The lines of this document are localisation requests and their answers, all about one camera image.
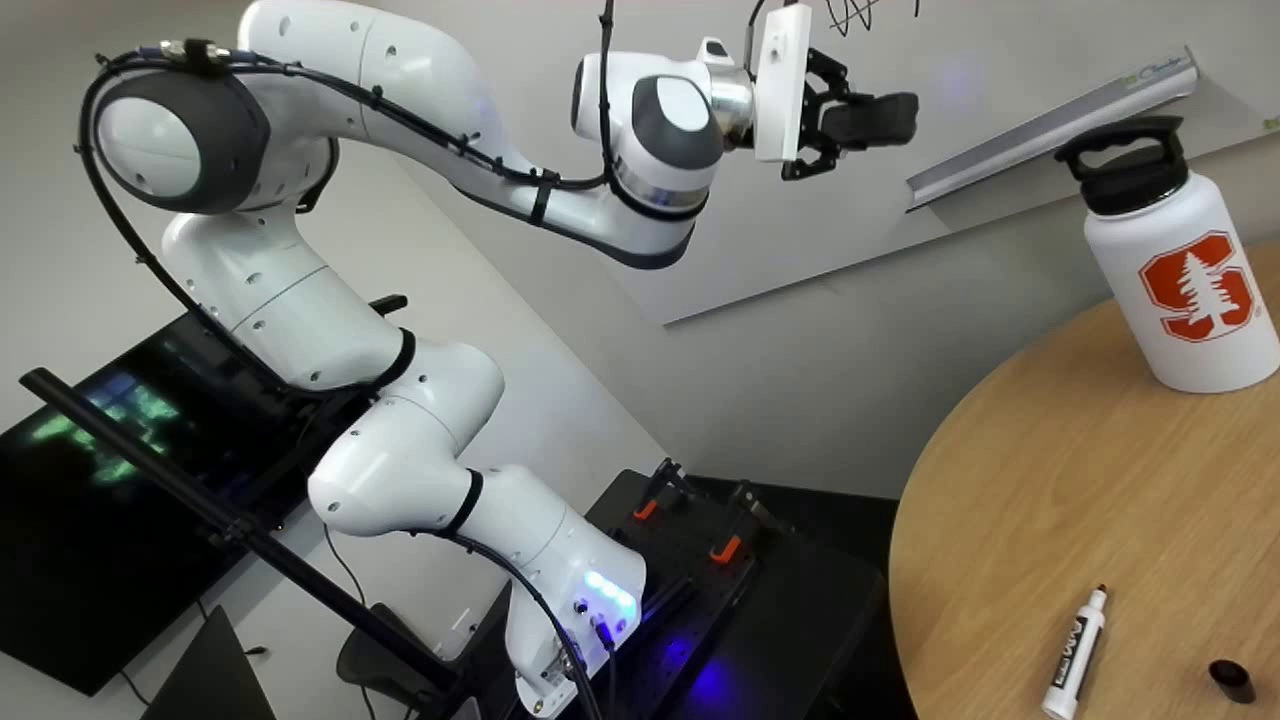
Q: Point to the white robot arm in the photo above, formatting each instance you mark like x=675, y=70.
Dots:
x=238, y=143

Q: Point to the black computer monitor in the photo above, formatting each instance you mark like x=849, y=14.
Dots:
x=97, y=558

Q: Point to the large white whiteboard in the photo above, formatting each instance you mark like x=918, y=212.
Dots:
x=975, y=67

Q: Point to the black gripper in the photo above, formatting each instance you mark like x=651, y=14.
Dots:
x=838, y=123

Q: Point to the silver whiteboard marker tray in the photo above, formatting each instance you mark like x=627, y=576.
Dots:
x=1120, y=98

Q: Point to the white dry-erase marker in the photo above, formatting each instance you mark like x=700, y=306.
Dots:
x=1074, y=659

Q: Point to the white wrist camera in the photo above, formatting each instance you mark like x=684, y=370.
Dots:
x=782, y=62

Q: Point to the white water bottle red logo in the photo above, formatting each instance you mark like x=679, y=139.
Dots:
x=1173, y=259

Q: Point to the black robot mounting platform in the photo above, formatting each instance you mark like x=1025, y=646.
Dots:
x=763, y=601

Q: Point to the round wooden table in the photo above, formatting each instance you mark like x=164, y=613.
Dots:
x=1067, y=470

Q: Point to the black camera stand pole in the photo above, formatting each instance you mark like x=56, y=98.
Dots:
x=244, y=531

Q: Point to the black marker cap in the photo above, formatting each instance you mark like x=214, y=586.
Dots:
x=1234, y=681

